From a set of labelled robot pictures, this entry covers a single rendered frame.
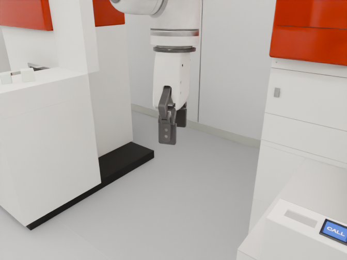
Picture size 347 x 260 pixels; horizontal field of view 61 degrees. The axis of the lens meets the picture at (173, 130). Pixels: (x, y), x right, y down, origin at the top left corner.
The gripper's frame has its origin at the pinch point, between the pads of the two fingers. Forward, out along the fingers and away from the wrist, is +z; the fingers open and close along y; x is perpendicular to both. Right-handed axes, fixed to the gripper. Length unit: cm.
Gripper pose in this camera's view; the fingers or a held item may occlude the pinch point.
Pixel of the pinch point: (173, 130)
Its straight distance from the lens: 56.6
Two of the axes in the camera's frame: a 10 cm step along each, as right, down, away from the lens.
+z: -0.1, 9.3, 3.6
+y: -2.3, 3.5, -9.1
